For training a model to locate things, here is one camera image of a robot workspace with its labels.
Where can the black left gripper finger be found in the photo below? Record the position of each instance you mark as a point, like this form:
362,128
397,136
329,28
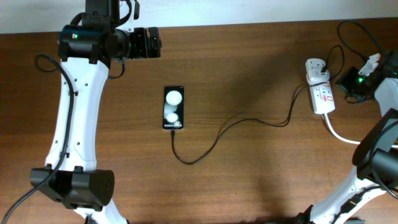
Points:
155,50
154,35

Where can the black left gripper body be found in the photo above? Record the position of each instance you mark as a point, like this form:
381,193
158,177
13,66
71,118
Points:
138,46

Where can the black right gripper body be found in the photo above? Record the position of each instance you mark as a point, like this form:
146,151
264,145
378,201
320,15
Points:
352,83

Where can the black smartphone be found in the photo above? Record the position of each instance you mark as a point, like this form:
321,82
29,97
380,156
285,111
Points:
173,118

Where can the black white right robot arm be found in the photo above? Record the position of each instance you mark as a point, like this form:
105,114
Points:
374,171

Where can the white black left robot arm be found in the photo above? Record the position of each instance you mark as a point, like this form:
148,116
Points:
86,48

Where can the white usb charger adapter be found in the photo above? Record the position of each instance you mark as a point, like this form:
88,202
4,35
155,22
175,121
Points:
316,76

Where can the white power strip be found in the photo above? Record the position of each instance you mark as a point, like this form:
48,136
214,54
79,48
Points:
321,94

